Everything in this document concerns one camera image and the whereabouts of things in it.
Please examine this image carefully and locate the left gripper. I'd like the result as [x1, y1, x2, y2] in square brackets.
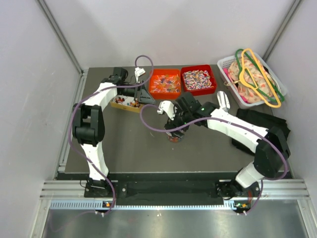
[118, 80, 156, 106]

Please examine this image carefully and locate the floral cloth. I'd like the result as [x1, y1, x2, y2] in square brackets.
[228, 59, 275, 103]

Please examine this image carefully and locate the red candy box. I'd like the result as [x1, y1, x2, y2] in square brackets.
[180, 64, 217, 96]

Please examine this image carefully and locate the green hanger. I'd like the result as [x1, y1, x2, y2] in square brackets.
[235, 49, 285, 103]

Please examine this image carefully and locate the yellow hanger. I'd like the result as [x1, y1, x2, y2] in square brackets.
[234, 48, 282, 108]

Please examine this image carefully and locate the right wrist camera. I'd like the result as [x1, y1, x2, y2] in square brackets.
[157, 100, 176, 120]

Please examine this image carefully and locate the orange candy box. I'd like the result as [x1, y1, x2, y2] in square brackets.
[149, 68, 181, 100]

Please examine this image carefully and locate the white plastic basket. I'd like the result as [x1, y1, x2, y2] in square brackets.
[217, 48, 287, 109]

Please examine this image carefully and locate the white cable duct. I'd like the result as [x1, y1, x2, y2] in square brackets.
[49, 200, 238, 211]

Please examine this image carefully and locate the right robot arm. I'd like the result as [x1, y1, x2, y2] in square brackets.
[157, 92, 291, 198]

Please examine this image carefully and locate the purple cable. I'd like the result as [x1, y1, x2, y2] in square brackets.
[139, 104, 289, 215]
[68, 55, 154, 216]

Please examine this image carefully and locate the gold candy tin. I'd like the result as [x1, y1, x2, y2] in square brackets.
[110, 95, 144, 113]

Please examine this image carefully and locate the black cloth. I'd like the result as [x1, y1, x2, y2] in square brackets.
[236, 109, 291, 139]

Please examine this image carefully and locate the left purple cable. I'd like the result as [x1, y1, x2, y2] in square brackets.
[68, 55, 154, 216]

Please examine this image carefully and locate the metal scoop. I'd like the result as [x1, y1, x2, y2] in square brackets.
[216, 91, 230, 112]

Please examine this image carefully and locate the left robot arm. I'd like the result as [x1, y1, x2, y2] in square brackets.
[72, 67, 156, 197]

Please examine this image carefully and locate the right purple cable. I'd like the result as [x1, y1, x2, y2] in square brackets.
[139, 104, 289, 215]

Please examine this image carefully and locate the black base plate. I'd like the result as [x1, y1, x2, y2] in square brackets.
[84, 180, 263, 206]

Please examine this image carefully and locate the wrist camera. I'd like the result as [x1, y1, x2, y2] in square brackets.
[157, 100, 176, 120]
[134, 67, 145, 83]

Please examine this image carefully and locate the clear glass jar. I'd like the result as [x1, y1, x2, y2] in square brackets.
[166, 132, 184, 143]

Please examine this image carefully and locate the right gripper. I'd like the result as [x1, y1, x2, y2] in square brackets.
[165, 104, 193, 138]

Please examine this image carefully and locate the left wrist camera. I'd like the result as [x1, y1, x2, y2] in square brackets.
[134, 67, 145, 83]

